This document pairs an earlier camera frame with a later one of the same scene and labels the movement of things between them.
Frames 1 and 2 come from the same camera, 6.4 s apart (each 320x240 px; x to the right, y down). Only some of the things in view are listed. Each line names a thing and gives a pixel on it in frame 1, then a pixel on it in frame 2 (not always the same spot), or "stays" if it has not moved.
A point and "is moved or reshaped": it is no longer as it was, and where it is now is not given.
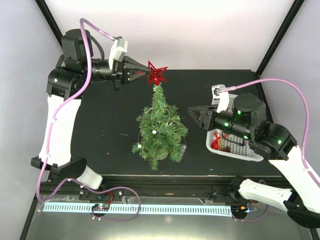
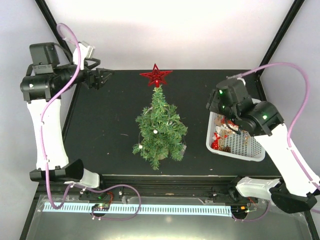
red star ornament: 156,74 is moved or reshaped
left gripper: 119,72 to 96,82
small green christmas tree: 162,132 stays
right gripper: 205,115 to 212,104
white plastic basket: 232,145 stays
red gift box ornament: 214,145 stays
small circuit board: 98,207 stays
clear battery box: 183,150 stays
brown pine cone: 227,149 stays
